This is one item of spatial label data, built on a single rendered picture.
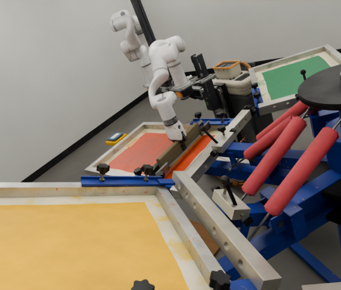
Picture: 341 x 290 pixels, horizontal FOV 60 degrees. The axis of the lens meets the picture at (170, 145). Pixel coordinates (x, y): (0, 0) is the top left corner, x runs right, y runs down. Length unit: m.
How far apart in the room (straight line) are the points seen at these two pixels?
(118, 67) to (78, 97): 1.08
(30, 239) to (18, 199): 0.21
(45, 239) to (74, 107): 4.62
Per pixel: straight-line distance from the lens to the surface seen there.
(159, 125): 2.05
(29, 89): 5.11
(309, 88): 1.06
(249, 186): 1.01
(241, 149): 1.35
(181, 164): 1.57
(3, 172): 5.01
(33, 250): 0.84
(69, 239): 0.86
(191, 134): 1.64
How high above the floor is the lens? 1.75
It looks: 26 degrees down
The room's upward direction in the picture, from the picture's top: 24 degrees counter-clockwise
